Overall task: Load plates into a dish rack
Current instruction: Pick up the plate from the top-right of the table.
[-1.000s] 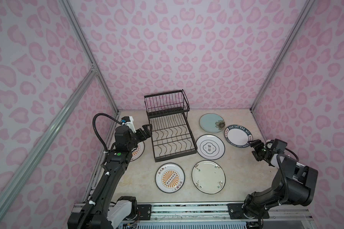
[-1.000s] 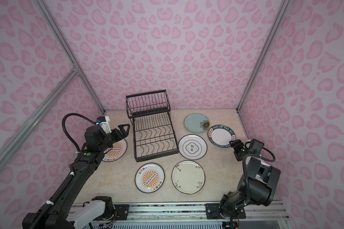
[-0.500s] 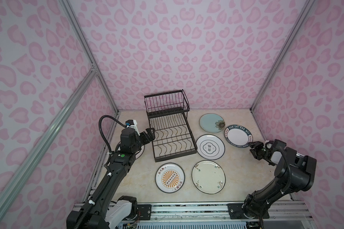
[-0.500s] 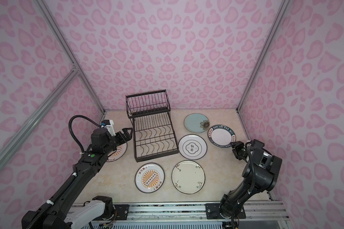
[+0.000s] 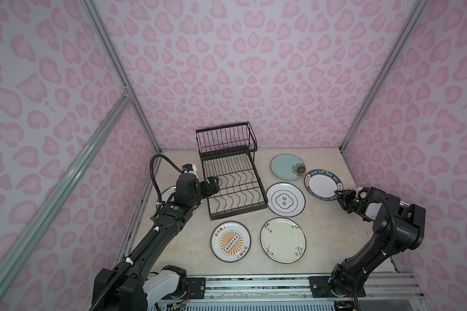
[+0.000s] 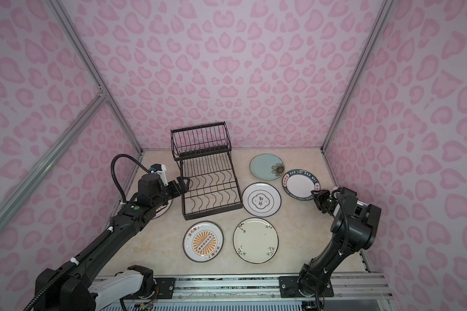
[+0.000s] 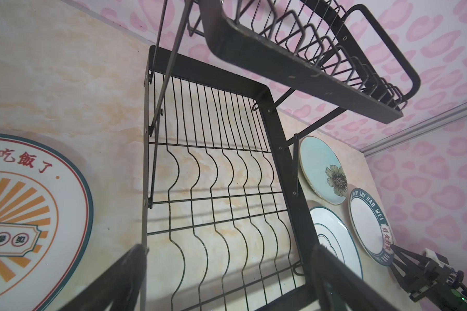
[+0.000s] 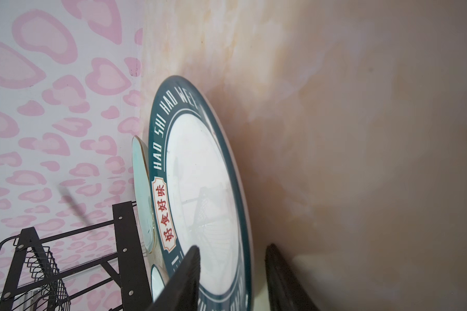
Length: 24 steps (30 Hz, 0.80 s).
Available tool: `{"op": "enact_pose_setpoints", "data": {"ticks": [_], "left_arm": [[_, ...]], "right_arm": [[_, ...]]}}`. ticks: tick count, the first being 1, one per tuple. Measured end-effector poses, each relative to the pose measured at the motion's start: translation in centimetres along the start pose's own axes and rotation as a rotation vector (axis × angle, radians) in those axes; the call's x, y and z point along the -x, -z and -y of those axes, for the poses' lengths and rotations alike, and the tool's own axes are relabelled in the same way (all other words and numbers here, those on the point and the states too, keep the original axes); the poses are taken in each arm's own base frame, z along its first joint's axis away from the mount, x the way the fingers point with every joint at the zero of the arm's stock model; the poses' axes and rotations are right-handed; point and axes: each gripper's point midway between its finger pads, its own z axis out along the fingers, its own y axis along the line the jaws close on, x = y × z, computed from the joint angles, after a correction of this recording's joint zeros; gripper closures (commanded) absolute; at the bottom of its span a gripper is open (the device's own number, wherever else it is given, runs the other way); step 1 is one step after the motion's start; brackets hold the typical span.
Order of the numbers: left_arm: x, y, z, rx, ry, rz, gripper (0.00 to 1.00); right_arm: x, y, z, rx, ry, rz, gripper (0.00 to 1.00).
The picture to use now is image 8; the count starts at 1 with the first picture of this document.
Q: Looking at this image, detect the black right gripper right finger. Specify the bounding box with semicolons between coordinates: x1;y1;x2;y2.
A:
265;244;319;311

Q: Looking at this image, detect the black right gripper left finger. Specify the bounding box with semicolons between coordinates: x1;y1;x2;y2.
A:
147;246;201;311

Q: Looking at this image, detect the dark green rim plate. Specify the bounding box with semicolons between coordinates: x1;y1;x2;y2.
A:
148;75;254;310

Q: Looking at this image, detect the white plate quatrefoil emblem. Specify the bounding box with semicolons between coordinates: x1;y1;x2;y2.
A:
150;264;169;302

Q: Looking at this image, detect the light blue flower plate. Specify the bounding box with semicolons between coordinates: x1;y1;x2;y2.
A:
132;136;156;253

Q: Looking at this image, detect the black wire dish rack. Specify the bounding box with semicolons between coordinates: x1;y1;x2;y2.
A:
0;201;153;310

